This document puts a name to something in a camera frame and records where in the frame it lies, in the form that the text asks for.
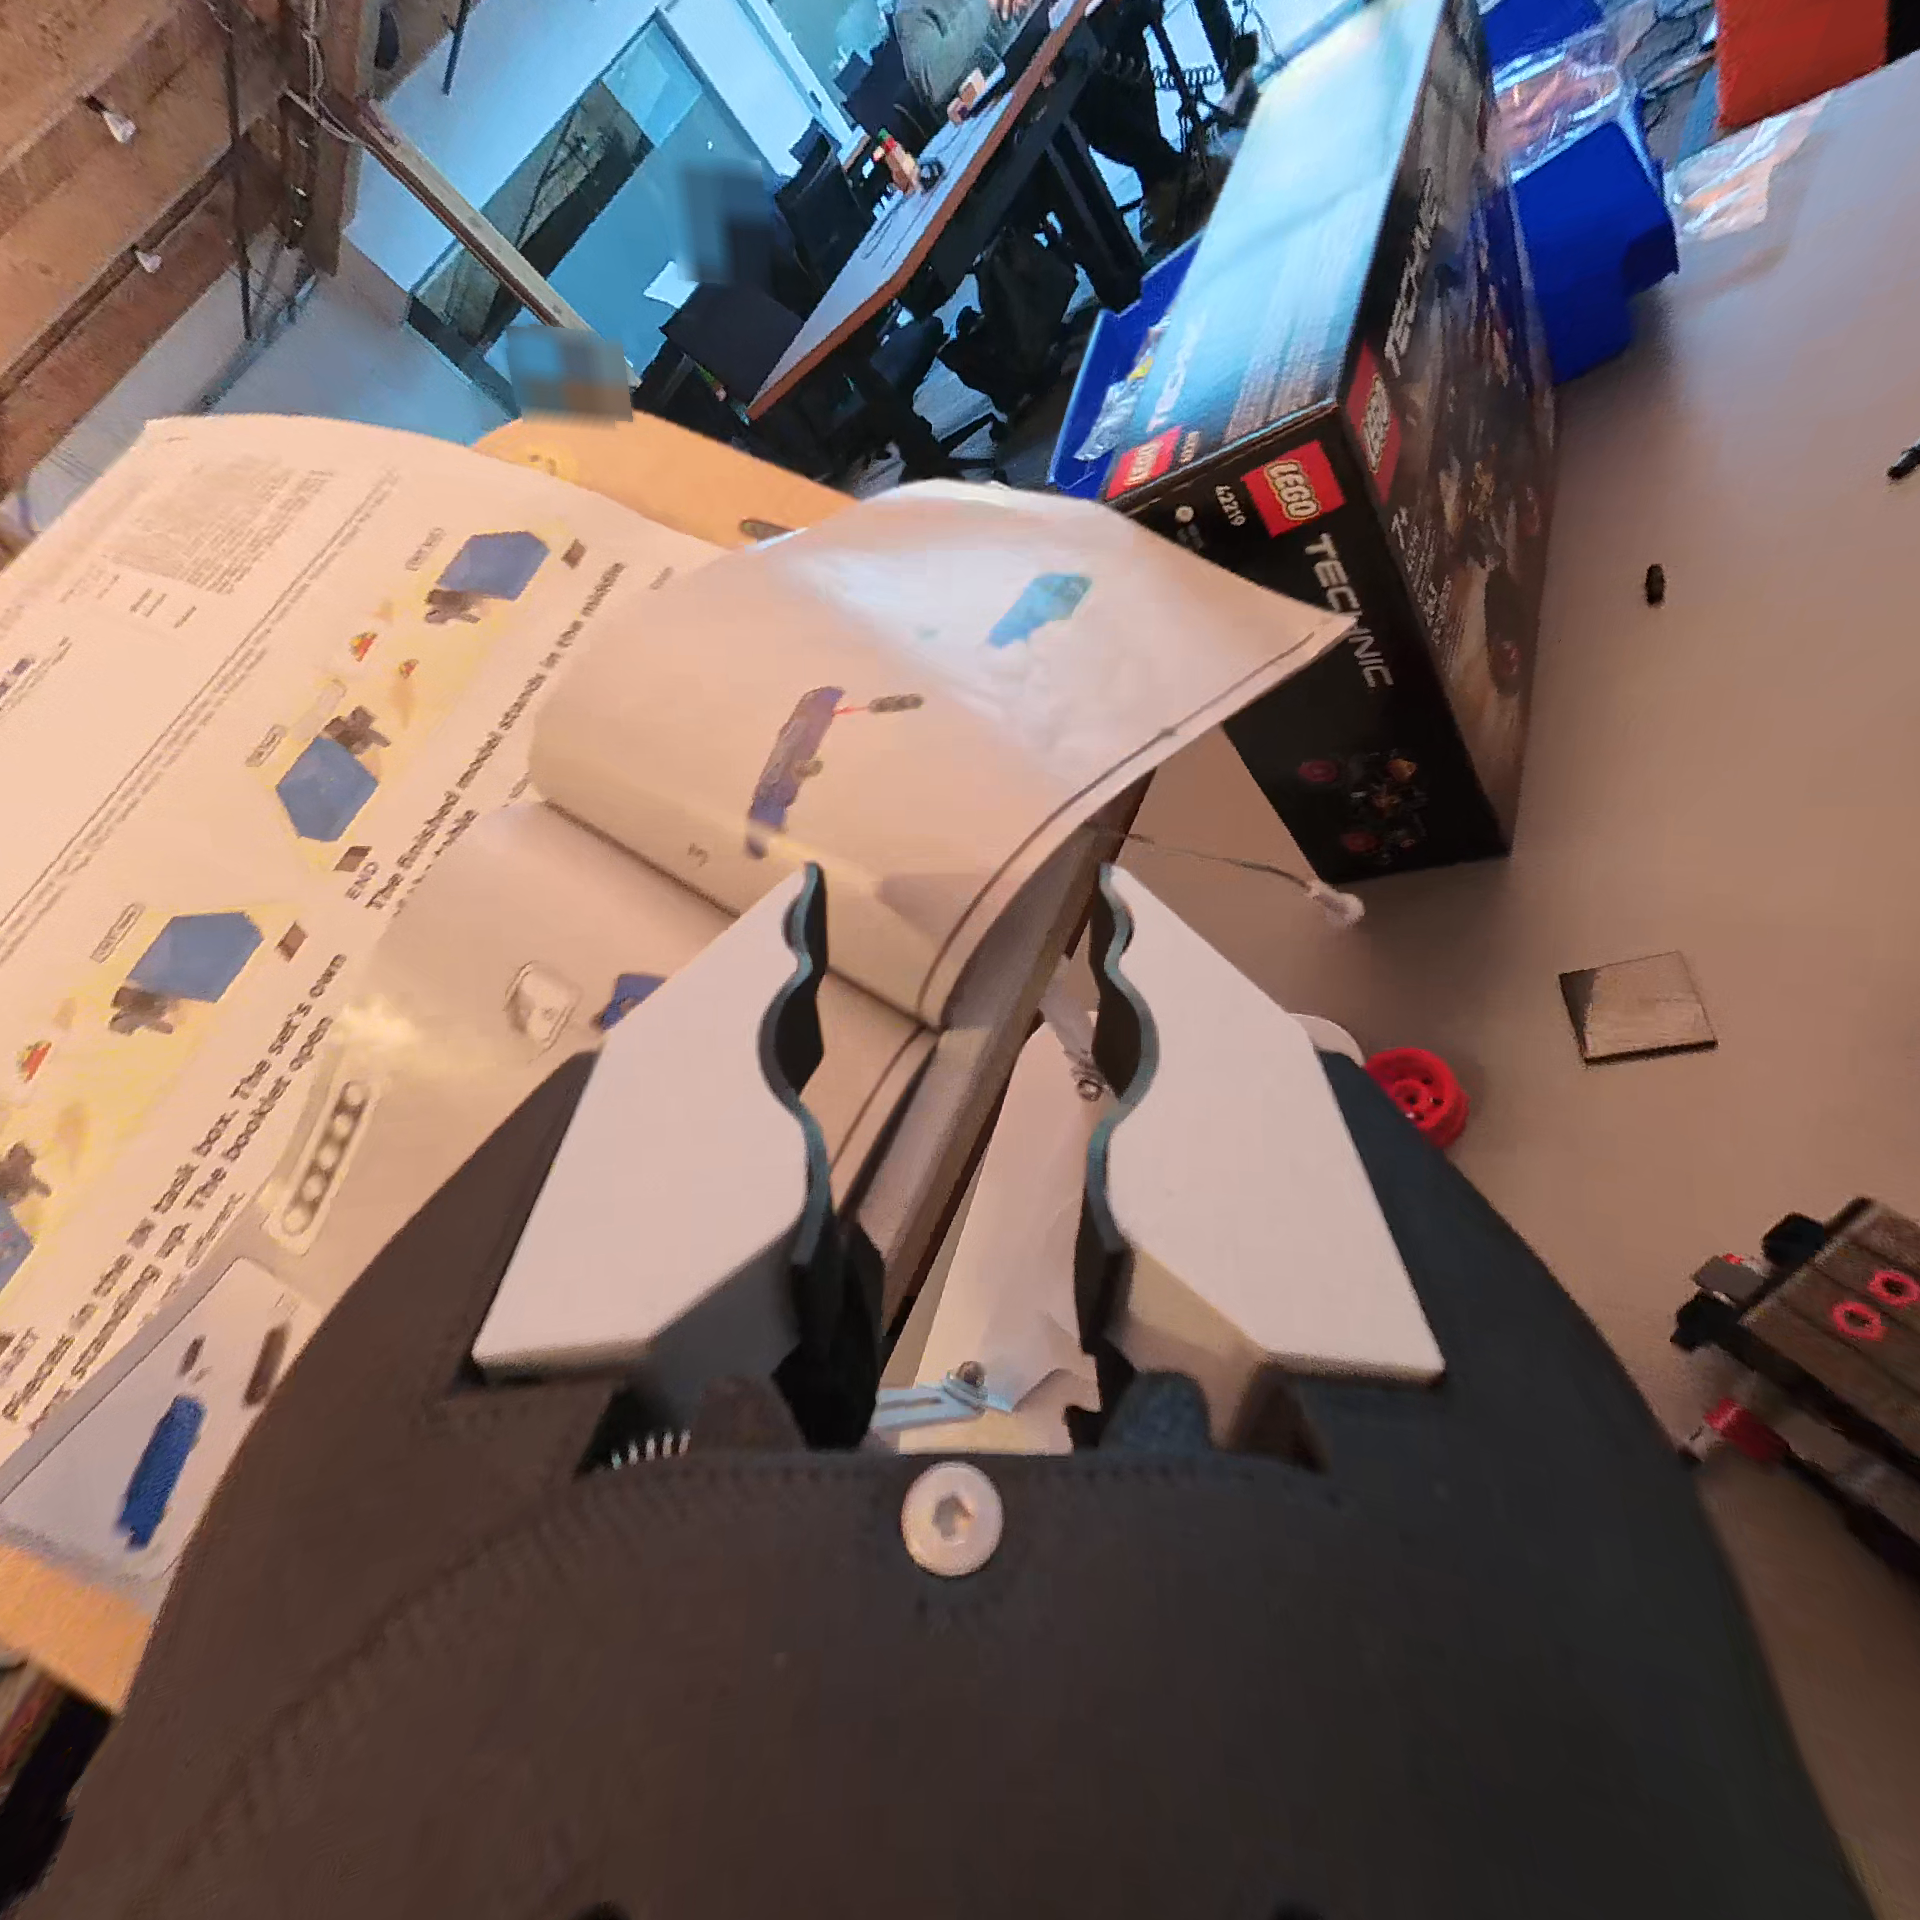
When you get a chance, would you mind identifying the black block with red pins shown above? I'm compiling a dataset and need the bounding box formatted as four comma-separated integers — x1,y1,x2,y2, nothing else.
1739,1200,1920,1421

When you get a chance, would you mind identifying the grey desk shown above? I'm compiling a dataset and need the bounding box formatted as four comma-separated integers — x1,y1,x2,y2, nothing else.
885,52,1920,1906

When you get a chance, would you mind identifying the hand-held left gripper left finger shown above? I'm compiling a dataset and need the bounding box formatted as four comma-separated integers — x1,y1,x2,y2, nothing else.
470,863,886,1450

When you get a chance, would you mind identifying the red wheel rim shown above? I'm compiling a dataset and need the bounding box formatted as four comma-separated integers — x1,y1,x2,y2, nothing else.
1364,1044,1470,1152

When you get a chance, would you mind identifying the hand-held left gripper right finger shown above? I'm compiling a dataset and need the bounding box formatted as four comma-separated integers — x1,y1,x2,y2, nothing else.
1072,866,1446,1450

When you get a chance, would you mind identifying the large printed instruction sheet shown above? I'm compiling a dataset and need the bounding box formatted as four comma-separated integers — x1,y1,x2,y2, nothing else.
0,416,725,1427

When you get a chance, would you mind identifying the blue storage bin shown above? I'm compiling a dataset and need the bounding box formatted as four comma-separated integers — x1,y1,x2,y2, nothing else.
1476,0,1680,387

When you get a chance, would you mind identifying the instruction booklet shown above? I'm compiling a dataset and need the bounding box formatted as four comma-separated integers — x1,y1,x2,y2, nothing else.
0,481,1360,1580

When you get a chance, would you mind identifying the white book stand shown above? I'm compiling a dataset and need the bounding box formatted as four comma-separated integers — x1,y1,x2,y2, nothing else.
0,411,1369,1712

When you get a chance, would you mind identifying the dark toy set box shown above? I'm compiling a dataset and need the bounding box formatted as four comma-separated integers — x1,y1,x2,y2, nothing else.
1102,0,1562,888

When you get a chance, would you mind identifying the black smooth square tile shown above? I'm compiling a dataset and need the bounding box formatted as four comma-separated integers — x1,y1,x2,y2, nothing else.
1560,951,1722,1066

